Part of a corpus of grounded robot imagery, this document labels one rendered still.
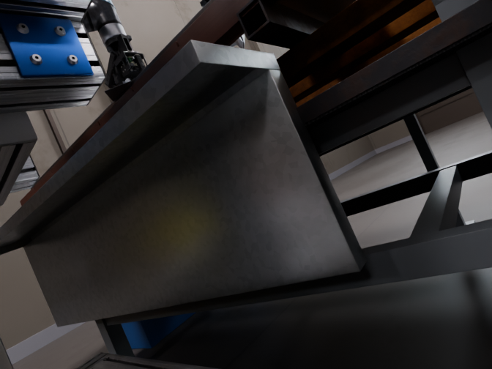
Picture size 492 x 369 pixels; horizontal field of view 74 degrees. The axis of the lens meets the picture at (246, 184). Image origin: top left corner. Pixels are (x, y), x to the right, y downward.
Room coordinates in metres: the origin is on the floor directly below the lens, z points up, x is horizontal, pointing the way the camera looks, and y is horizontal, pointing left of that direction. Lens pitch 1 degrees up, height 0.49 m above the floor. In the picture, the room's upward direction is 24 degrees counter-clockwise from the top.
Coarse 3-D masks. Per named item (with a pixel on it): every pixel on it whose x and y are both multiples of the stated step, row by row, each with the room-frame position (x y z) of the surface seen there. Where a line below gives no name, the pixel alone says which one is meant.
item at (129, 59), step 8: (112, 40) 0.96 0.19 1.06; (120, 40) 0.96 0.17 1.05; (128, 40) 0.97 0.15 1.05; (112, 48) 0.99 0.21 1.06; (120, 48) 0.97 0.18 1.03; (128, 48) 0.97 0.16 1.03; (120, 56) 0.95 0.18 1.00; (128, 56) 0.96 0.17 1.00; (136, 56) 0.97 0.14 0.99; (120, 64) 0.97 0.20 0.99; (128, 64) 0.94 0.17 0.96; (136, 64) 0.98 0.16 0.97; (120, 72) 0.98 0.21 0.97; (128, 72) 0.96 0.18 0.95; (136, 72) 0.99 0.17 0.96
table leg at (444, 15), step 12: (444, 0) 0.44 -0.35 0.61; (456, 0) 0.43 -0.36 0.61; (468, 0) 0.43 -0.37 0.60; (444, 12) 0.44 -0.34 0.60; (456, 12) 0.44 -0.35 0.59; (468, 48) 0.44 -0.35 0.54; (480, 48) 0.43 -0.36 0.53; (468, 60) 0.44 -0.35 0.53; (480, 60) 0.44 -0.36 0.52; (468, 72) 0.45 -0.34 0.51; (480, 72) 0.44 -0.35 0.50; (480, 84) 0.44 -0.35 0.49; (480, 96) 0.45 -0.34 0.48
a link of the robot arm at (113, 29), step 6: (108, 24) 0.96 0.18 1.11; (114, 24) 0.96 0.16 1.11; (120, 24) 0.98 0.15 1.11; (102, 30) 0.96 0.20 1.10; (108, 30) 0.96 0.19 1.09; (114, 30) 0.96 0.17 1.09; (120, 30) 0.97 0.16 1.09; (102, 36) 0.97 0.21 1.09; (108, 36) 0.96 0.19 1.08; (114, 36) 0.96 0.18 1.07
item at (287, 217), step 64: (192, 128) 0.63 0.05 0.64; (256, 128) 0.55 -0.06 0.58; (128, 192) 0.81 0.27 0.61; (192, 192) 0.68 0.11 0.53; (256, 192) 0.59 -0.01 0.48; (320, 192) 0.52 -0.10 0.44; (64, 256) 1.10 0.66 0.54; (128, 256) 0.88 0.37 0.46; (192, 256) 0.73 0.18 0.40; (256, 256) 0.62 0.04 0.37; (320, 256) 0.54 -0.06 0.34; (64, 320) 1.24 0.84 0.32
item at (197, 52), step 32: (192, 64) 0.39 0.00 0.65; (224, 64) 0.42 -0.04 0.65; (256, 64) 0.49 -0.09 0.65; (160, 96) 0.44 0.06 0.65; (192, 96) 0.56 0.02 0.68; (224, 96) 0.62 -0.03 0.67; (128, 128) 0.58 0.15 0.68; (160, 128) 0.66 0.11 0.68; (96, 160) 0.69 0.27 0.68; (128, 160) 0.81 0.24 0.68; (64, 192) 0.84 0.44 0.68; (96, 192) 0.96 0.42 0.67; (32, 224) 1.08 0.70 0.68
